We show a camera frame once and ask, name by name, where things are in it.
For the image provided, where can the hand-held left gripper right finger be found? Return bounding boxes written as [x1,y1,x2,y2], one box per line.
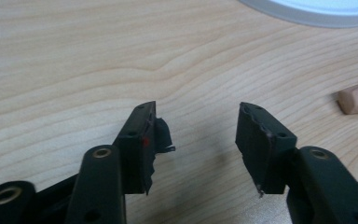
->
[235,102,358,224]

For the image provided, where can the tan hollow block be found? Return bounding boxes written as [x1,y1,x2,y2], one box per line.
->
[337,78,358,115]

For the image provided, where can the white round plate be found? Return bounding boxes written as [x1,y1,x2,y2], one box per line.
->
[238,0,358,29]

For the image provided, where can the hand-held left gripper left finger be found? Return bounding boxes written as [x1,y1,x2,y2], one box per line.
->
[64,100,176,224]

